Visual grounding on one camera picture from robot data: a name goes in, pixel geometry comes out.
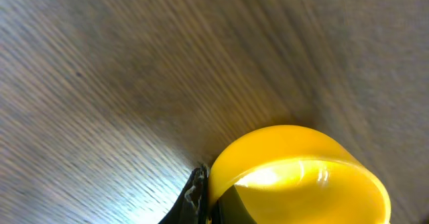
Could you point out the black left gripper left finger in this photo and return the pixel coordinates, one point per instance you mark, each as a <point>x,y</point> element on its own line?
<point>191,207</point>

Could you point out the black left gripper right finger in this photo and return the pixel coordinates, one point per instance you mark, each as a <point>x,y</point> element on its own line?
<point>229,209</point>

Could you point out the yellow plastic measuring scoop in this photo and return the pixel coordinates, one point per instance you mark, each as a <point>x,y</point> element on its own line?
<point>294,174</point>

